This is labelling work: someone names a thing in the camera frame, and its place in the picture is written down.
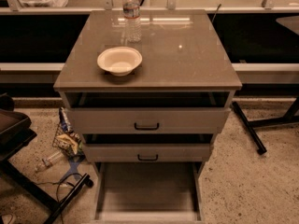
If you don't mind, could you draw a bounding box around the wire basket with snacks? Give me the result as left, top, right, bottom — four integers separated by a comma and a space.
55, 107, 84, 157

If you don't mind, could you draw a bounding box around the grey drawer cabinet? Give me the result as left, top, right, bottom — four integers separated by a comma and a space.
52, 8, 243, 173

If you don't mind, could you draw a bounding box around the black stand base right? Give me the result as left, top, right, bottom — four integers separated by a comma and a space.
232, 97, 299, 155

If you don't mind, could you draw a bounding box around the grey drawer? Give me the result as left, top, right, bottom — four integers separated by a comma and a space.
83, 144, 211, 162
92, 162, 205, 224
67, 108, 230, 134

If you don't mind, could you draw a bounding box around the clear plastic water bottle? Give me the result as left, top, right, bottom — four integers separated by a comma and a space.
122, 0, 141, 42

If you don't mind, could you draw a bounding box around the black cable on floor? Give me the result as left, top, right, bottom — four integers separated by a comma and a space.
33, 172, 84, 224

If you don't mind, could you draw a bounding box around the empty bottle on floor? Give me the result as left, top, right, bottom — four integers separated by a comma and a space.
35, 151, 64, 173

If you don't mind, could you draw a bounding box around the white paper bowl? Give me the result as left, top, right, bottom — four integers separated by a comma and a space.
97, 47, 142, 77

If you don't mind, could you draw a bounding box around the blue floor tape mark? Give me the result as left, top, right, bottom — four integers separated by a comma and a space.
60, 156, 85, 182

